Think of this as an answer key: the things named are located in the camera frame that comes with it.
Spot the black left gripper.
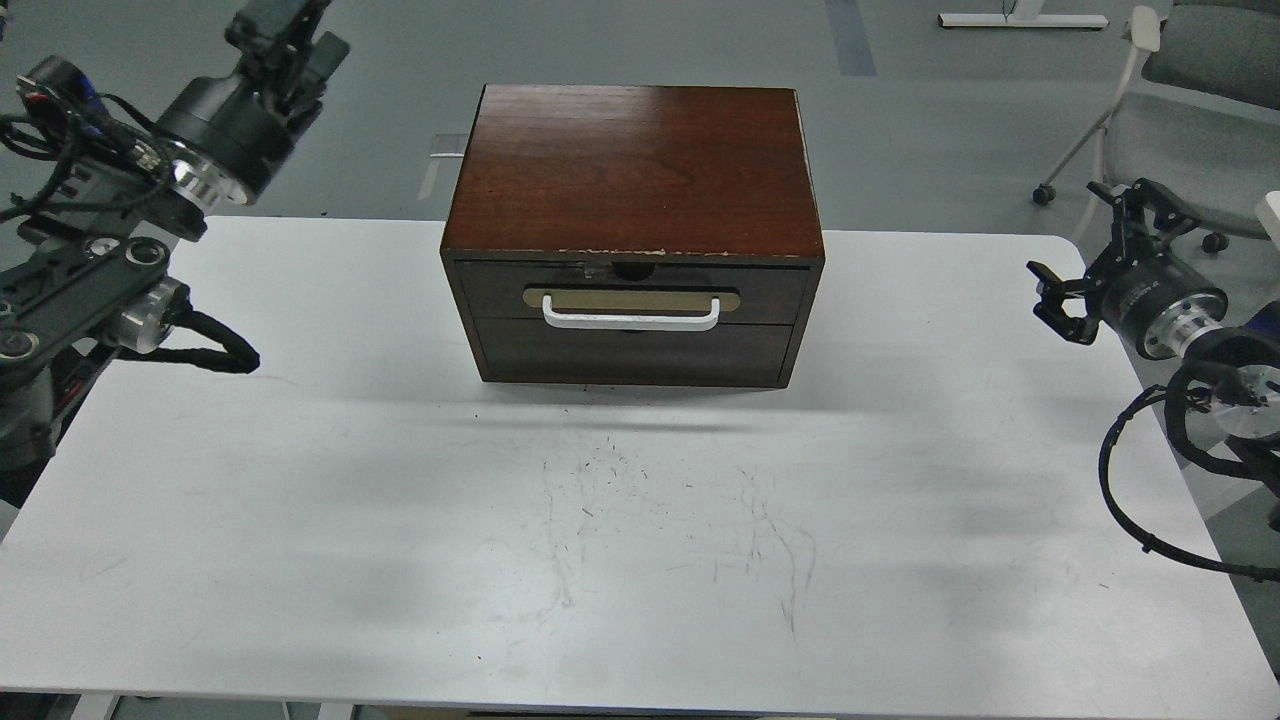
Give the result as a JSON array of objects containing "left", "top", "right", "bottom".
[{"left": 156, "top": 1, "right": 349, "bottom": 205}]

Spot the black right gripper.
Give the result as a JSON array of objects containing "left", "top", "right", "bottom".
[{"left": 1027, "top": 178, "right": 1228, "bottom": 361}]

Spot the wooden drawer with white handle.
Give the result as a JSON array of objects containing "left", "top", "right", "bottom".
[{"left": 454, "top": 260, "right": 810, "bottom": 325}]

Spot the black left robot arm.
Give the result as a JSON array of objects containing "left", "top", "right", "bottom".
[{"left": 1, "top": 1, "right": 349, "bottom": 509}]

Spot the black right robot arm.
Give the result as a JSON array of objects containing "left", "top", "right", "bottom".
[{"left": 1027, "top": 178, "right": 1277, "bottom": 492}]

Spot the dark wooden drawer cabinet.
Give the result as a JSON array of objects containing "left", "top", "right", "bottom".
[{"left": 440, "top": 85, "right": 826, "bottom": 389}]

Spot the grey office chair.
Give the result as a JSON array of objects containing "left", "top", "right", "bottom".
[{"left": 1059, "top": 1, "right": 1279, "bottom": 241}]

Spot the white table base bar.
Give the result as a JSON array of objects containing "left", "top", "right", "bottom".
[{"left": 937, "top": 1, "right": 1110, "bottom": 31}]

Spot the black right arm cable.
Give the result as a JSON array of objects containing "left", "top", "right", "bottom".
[{"left": 1097, "top": 386, "right": 1280, "bottom": 584}]

